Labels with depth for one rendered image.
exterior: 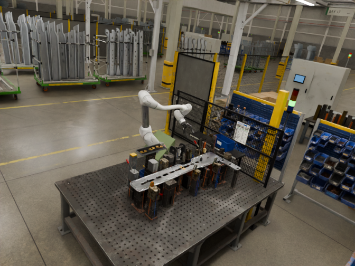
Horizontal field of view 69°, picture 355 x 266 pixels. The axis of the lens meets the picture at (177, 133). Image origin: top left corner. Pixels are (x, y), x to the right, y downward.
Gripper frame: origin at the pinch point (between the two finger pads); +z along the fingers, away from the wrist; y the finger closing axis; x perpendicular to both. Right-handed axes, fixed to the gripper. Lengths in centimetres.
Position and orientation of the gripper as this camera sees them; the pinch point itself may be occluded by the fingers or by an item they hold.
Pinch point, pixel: (190, 134)
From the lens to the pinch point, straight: 355.5
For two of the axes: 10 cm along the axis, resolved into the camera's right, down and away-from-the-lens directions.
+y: 4.9, -5.6, -6.7
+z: 5.0, 8.1, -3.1
